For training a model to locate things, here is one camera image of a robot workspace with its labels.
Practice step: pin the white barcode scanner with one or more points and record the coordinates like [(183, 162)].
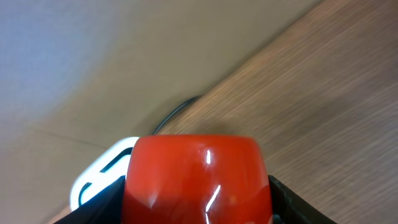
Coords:
[(105, 170)]

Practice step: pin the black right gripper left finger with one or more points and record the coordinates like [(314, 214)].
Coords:
[(103, 208)]

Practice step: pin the red sauce bottle green cap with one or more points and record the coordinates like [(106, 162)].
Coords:
[(196, 179)]

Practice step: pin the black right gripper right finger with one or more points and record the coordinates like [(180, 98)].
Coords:
[(289, 208)]

